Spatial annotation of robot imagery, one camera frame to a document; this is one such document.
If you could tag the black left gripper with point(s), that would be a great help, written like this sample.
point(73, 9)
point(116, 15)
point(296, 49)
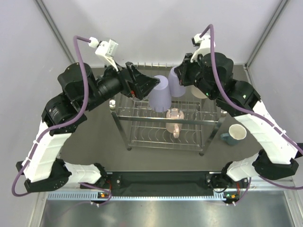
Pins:
point(129, 77)

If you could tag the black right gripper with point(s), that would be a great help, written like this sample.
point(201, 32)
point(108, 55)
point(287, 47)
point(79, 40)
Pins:
point(182, 70)

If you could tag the beige tumbler cup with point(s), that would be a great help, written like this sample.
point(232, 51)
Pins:
point(197, 93)

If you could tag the lavender cup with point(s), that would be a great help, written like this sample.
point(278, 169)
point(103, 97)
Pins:
point(160, 97)
point(176, 90)

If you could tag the blue-grey mug white inside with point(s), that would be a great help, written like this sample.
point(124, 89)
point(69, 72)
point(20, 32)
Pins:
point(235, 134)

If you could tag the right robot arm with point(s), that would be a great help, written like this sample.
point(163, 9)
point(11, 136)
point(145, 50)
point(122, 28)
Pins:
point(212, 74)

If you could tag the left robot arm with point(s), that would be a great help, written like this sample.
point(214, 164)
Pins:
point(81, 92)

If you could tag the steel two-tier dish rack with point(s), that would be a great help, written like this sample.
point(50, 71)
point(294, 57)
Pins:
point(140, 126)

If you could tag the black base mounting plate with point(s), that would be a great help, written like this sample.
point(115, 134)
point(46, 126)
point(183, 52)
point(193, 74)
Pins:
point(174, 183)

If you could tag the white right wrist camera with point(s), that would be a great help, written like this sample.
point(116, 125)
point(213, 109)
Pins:
point(202, 44)

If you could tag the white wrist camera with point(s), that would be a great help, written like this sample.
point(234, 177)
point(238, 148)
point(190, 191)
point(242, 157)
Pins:
point(105, 50)
point(202, 44)

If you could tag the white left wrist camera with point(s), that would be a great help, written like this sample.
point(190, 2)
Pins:
point(105, 50)

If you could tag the grey slotted cable duct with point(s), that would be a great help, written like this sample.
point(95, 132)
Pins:
point(99, 196)

